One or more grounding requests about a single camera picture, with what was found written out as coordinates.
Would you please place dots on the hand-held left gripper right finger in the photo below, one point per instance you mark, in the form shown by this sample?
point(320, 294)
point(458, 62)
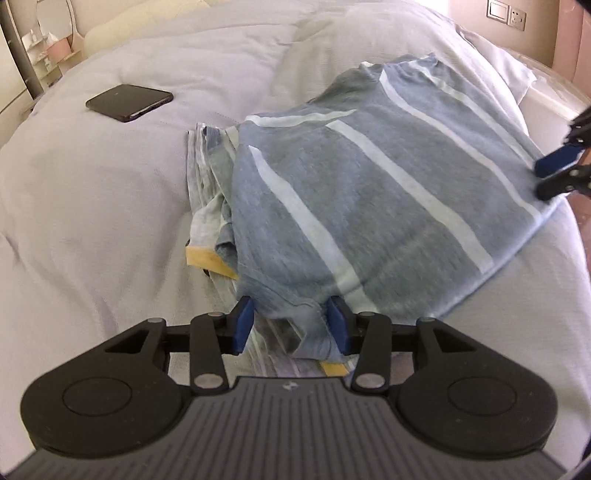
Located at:
point(339, 325)

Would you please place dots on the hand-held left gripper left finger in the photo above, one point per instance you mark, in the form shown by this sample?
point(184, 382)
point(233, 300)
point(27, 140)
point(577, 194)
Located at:
point(242, 323)

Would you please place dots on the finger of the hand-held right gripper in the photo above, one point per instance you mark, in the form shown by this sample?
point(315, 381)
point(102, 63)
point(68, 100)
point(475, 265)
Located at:
point(556, 161)
point(568, 182)

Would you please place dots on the blue white striped shirt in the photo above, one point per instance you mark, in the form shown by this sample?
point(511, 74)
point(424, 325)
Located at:
point(369, 207)

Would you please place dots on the white pillow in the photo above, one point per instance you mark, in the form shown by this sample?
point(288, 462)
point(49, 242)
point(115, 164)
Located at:
point(503, 64)

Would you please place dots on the pale striped garment yellow trim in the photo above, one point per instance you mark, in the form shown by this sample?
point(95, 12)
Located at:
point(207, 184)

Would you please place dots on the white bed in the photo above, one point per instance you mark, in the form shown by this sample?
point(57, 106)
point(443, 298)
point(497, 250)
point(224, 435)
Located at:
point(92, 207)

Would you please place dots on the black smartphone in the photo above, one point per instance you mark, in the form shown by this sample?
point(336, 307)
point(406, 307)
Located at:
point(129, 101)

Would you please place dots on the cream cushion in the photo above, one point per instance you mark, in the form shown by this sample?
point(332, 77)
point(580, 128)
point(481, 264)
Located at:
point(138, 23)

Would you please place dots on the white dressing table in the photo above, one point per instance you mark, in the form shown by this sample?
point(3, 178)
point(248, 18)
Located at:
point(51, 69)

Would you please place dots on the pink box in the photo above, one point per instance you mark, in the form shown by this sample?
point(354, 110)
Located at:
point(61, 47)

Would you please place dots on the oval mirror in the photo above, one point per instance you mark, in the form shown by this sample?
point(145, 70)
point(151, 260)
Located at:
point(55, 16)

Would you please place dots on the silver wall socket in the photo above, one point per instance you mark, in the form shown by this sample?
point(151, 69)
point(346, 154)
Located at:
point(517, 19)

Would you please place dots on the silver wall switch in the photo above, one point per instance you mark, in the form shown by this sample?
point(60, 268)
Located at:
point(497, 10)

